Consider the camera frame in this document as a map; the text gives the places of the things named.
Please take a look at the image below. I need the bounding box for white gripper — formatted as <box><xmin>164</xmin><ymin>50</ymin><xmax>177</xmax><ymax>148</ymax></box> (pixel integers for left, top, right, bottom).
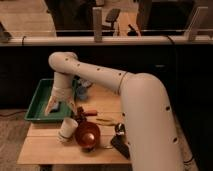
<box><xmin>44</xmin><ymin>72</ymin><xmax>77</xmax><ymax>116</ymax></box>

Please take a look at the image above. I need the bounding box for dark purple grape bunch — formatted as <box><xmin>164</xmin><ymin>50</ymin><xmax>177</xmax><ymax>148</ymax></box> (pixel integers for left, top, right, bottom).
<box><xmin>75</xmin><ymin>107</ymin><xmax>86</xmax><ymax>123</ymax></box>

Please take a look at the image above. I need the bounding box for white paper cup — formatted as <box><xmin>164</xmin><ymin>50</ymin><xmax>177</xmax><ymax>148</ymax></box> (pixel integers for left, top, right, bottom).
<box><xmin>58</xmin><ymin>117</ymin><xmax>78</xmax><ymax>142</ymax></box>

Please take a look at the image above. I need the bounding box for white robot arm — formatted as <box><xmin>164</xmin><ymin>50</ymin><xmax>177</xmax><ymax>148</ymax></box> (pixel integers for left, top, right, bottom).
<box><xmin>45</xmin><ymin>52</ymin><xmax>184</xmax><ymax>171</ymax></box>

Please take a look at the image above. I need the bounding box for blue grey sponge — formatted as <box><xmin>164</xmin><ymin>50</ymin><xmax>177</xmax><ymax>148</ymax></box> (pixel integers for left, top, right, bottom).
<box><xmin>51</xmin><ymin>102</ymin><xmax>61</xmax><ymax>113</ymax></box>

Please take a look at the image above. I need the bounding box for green plastic tray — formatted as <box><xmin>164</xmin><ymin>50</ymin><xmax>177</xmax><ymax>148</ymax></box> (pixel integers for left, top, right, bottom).
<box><xmin>24</xmin><ymin>79</ymin><xmax>73</xmax><ymax>123</ymax></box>

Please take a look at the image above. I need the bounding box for light blue plastic bottle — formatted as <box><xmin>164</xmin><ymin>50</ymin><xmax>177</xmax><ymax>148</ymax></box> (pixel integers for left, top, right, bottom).
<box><xmin>76</xmin><ymin>79</ymin><xmax>92</xmax><ymax>101</ymax></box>

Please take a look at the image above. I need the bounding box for orange carrot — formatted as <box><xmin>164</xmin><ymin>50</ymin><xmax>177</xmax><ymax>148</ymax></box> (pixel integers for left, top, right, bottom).
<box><xmin>84</xmin><ymin>110</ymin><xmax>98</xmax><ymax>116</ymax></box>

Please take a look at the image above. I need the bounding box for brown wooden bowl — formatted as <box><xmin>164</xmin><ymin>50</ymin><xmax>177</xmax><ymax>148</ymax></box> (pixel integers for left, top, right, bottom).
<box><xmin>75</xmin><ymin>121</ymin><xmax>100</xmax><ymax>149</ymax></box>

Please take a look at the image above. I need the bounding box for yellow green banana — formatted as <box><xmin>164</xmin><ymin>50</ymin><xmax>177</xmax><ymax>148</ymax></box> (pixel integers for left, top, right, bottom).
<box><xmin>96</xmin><ymin>118</ymin><xmax>117</xmax><ymax>126</ymax></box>

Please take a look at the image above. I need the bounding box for black office chair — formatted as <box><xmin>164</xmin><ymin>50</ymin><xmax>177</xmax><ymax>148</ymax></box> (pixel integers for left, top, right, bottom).
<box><xmin>102</xmin><ymin>8</ymin><xmax>120</xmax><ymax>31</ymax></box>

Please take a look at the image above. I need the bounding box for white horizontal rail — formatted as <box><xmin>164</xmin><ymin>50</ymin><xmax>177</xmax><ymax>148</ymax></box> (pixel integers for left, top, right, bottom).
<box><xmin>0</xmin><ymin>35</ymin><xmax>213</xmax><ymax>46</ymax></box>

